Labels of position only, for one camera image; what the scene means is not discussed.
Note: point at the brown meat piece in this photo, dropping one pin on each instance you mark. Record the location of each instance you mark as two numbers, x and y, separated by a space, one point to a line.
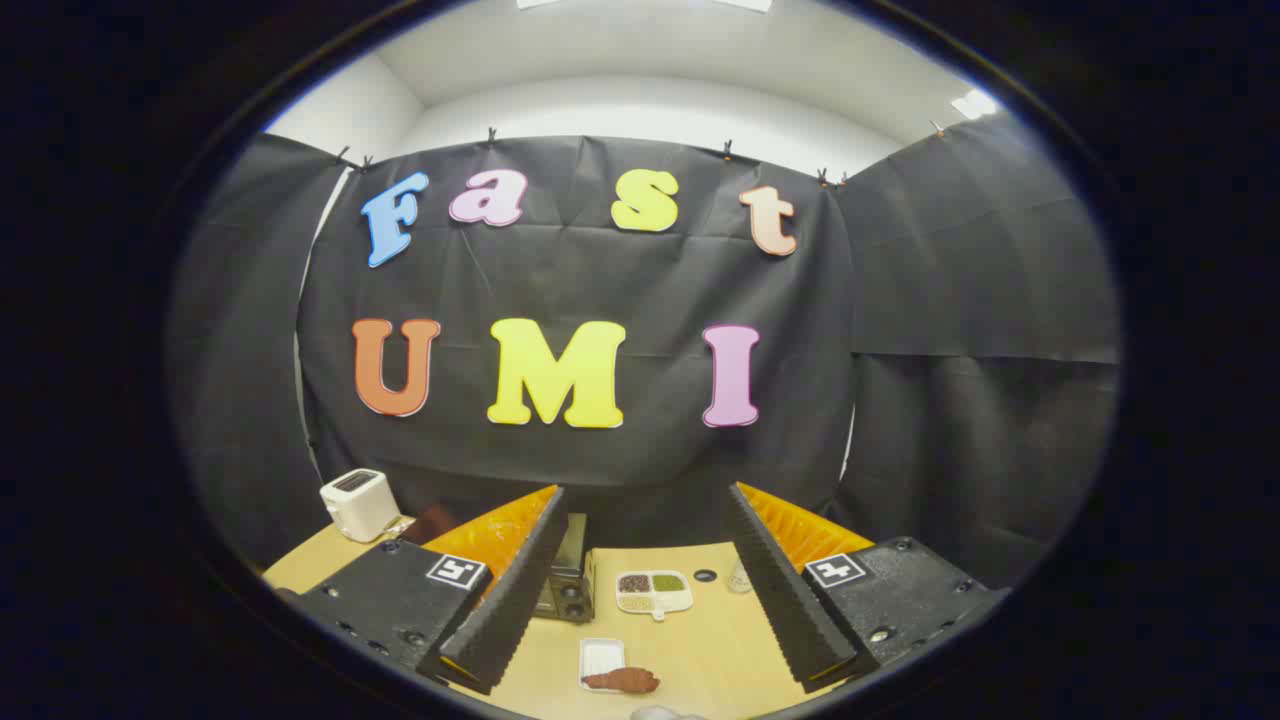
625 681

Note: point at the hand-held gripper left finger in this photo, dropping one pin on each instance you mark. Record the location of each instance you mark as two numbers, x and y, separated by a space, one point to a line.
520 590

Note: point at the black toaster oven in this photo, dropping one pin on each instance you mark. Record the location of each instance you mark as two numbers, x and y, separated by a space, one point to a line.
570 590

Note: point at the white divided plate with grains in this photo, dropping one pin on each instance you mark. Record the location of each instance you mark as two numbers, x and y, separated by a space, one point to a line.
653 592

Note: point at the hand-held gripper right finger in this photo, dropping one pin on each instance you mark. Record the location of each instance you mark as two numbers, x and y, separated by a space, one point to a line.
780 590

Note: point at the ceiling light panel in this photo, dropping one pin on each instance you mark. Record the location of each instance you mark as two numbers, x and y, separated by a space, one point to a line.
974 103

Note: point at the white toaster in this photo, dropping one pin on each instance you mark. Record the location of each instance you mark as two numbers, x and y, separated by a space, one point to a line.
360 505

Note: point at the white rectangular tray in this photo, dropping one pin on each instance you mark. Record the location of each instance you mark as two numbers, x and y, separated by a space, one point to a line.
601 653

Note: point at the clear glass bottle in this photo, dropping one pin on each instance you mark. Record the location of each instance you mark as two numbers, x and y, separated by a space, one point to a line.
740 580

